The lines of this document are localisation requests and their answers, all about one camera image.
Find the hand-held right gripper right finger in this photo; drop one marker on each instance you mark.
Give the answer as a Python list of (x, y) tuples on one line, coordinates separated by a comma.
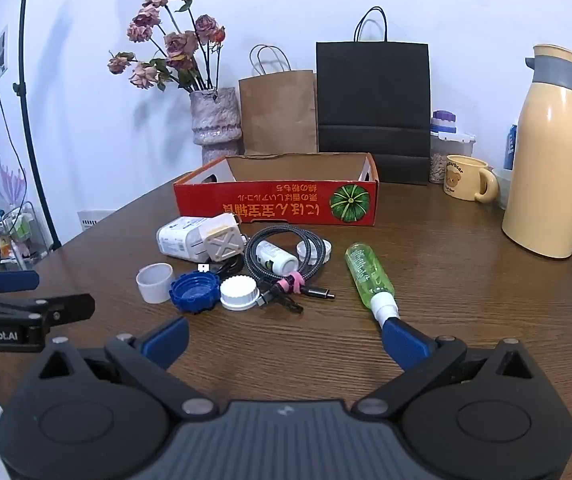
[(405, 342)]

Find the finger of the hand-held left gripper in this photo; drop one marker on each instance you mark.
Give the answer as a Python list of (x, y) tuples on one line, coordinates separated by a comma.
[(13, 280), (73, 306)]

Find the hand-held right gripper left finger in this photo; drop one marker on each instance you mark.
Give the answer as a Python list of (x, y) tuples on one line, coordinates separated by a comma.
[(168, 340)]

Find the blue ribbed lid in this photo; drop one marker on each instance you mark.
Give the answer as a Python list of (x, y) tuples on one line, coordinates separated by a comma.
[(191, 297)]

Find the white plastic cylinder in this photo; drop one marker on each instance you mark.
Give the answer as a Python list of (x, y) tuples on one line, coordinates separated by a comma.
[(153, 287)]

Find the green spray bottle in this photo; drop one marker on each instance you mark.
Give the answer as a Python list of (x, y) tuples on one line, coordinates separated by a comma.
[(365, 272)]

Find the white ribbed lid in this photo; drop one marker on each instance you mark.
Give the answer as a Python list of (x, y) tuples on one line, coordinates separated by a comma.
[(238, 294)]

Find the white power adapter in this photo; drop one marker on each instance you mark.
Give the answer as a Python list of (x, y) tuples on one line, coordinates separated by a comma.
[(178, 237)]

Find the red cardboard box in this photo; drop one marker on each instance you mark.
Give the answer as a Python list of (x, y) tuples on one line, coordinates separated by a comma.
[(266, 202)]

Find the beige travel adapter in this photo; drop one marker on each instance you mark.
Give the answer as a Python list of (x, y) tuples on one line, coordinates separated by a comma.
[(223, 245)]

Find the small white round cap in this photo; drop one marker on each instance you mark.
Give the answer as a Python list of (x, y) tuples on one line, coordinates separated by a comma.
[(327, 250)]

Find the small white bottle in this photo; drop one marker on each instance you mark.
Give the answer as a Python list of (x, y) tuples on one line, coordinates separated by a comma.
[(276, 257)]

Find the black light stand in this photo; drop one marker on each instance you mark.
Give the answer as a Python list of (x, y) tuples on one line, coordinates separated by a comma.
[(26, 110)]

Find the yellow bear mug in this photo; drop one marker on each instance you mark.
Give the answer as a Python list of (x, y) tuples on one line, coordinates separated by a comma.
[(465, 177)]

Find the clear container with purple lid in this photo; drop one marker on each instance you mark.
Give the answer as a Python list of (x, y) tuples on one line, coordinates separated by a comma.
[(445, 125)]

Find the blue drink can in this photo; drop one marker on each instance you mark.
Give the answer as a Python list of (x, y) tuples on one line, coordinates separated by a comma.
[(510, 147)]

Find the pink mottled ceramic vase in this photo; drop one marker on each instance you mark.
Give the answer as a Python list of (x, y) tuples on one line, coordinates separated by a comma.
[(216, 120)]

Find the yellow thermos jug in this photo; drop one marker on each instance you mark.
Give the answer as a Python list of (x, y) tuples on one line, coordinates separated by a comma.
[(545, 160)]

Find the black paper bag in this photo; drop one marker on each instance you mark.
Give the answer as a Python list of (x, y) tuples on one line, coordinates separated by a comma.
[(370, 90)]

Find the brown paper bag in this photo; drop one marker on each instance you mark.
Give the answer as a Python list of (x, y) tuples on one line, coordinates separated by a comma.
[(278, 110)]

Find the dried pink rose bouquet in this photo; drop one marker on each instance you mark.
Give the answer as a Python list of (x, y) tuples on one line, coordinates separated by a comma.
[(181, 42)]

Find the white wall vent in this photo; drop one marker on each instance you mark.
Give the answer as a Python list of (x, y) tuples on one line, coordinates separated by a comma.
[(96, 220)]

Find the purple wall sticker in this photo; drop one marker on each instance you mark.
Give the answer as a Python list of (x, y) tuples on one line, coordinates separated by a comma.
[(12, 180)]

